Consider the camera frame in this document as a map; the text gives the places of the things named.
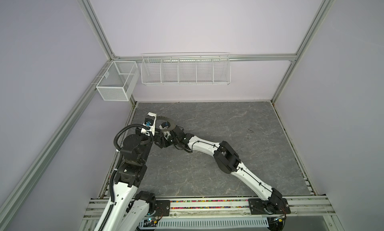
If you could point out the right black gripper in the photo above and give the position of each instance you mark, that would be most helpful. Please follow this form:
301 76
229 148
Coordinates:
161 139

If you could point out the metal ring disc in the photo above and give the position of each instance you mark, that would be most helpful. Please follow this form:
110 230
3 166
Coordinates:
165 124

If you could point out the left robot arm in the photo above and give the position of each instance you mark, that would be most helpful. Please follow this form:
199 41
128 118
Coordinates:
133 142

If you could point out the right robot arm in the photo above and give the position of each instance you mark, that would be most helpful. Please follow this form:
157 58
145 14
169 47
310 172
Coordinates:
228 162

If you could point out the white mesh box basket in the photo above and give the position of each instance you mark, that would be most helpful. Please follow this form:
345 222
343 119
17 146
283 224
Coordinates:
118 81

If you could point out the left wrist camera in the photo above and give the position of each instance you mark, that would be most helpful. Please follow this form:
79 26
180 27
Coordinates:
150 123

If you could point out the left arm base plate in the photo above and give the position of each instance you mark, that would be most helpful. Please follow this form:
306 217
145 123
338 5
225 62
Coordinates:
161 208

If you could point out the white slotted cable duct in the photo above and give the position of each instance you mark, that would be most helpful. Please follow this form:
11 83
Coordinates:
211 224

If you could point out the long white wire basket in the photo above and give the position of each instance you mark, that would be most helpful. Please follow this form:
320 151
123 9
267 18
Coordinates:
186 68

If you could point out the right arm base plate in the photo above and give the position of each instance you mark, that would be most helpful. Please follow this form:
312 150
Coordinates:
274 207

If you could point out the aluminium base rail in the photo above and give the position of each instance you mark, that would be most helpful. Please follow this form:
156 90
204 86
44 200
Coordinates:
240 207

